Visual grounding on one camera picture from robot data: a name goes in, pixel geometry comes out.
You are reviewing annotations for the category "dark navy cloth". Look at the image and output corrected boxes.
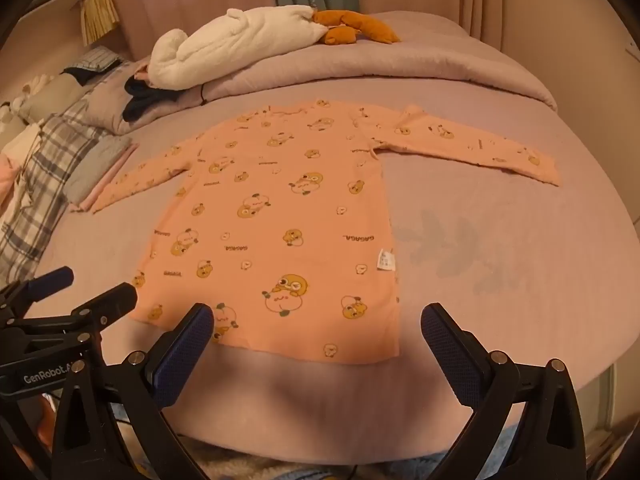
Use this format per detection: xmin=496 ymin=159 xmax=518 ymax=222
xmin=122 ymin=76 xmax=187 ymax=123

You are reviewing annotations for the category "light pink cloth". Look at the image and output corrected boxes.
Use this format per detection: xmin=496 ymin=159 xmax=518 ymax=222
xmin=0 ymin=155 xmax=21 ymax=213

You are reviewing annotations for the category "orange plush toy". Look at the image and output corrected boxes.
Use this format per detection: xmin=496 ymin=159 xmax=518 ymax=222
xmin=312 ymin=9 xmax=402 ymax=46

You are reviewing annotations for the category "pale pink rolled duvet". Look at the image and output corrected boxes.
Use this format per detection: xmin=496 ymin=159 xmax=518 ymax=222
xmin=87 ymin=10 xmax=558 ymax=136

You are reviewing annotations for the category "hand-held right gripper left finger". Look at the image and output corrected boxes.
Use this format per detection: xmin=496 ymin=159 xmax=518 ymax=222
xmin=50 ymin=302 xmax=216 ymax=480

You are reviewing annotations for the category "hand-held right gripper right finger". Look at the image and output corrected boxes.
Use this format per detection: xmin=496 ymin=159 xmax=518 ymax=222
xmin=420 ymin=302 xmax=586 ymax=480

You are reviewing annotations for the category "orange cartoon print shirt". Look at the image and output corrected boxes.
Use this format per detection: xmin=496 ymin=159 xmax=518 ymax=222
xmin=91 ymin=99 xmax=561 ymax=364

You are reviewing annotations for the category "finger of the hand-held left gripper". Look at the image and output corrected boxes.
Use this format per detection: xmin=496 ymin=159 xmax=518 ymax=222
xmin=69 ymin=282 xmax=139 ymax=345
xmin=0 ymin=266 xmax=76 ymax=314

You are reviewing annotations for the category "grey pillow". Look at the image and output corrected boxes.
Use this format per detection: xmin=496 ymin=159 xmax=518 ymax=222
xmin=20 ymin=74 xmax=101 ymax=122

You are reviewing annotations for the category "pink bed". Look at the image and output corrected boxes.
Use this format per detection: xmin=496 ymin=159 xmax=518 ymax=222
xmin=0 ymin=10 xmax=640 ymax=461

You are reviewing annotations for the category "blue striped cloth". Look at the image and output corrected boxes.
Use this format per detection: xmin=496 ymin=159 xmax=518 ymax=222
xmin=64 ymin=46 xmax=124 ymax=79

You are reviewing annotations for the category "grey folded cloth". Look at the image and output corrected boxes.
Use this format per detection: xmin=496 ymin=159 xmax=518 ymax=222
xmin=65 ymin=137 xmax=133 ymax=206

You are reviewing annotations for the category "pink folded cloth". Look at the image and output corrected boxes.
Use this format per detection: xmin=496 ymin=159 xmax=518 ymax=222
xmin=70 ymin=142 xmax=141 ymax=213

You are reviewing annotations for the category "white cloth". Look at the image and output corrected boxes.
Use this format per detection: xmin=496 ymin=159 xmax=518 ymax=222
xmin=0 ymin=124 xmax=42 ymax=171

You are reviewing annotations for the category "grey plaid cloth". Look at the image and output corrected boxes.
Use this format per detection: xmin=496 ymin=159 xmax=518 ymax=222
xmin=0 ymin=112 xmax=108 ymax=283

